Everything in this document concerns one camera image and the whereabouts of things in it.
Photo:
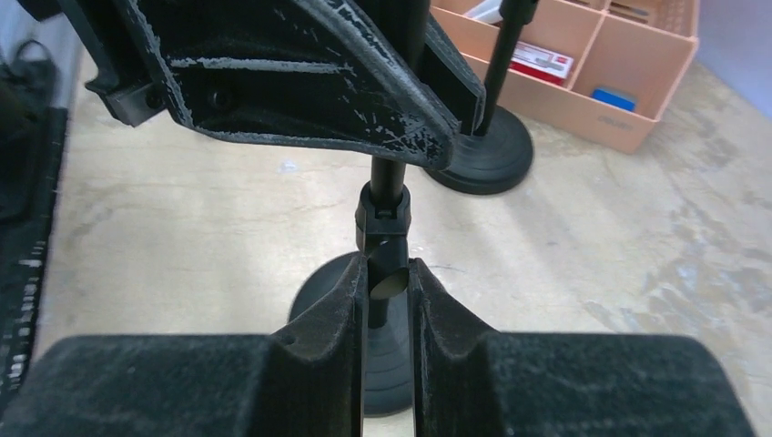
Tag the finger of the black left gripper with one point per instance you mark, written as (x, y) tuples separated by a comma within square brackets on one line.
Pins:
[(317, 74)]

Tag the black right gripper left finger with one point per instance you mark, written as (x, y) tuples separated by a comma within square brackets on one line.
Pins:
[(305, 379)]

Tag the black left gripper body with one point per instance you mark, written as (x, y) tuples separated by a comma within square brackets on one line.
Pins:
[(123, 80)]

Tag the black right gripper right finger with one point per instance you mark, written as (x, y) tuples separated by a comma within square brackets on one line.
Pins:
[(473, 380)]

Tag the black mic stand for pink mic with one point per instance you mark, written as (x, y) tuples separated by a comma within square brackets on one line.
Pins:
[(498, 154)]

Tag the black mic stand with green mic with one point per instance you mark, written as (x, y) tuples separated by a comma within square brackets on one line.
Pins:
[(382, 219)]

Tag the red capped white marker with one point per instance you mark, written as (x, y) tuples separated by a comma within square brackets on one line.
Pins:
[(487, 11)]

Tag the red white staples box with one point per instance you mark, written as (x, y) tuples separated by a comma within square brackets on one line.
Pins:
[(541, 63)]

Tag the orange plastic file organizer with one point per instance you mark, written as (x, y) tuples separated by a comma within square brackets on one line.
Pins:
[(643, 48)]

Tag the blue small box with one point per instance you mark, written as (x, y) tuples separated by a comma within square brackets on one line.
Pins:
[(615, 98)]

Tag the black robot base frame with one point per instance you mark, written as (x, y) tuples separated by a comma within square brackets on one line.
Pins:
[(33, 137)]

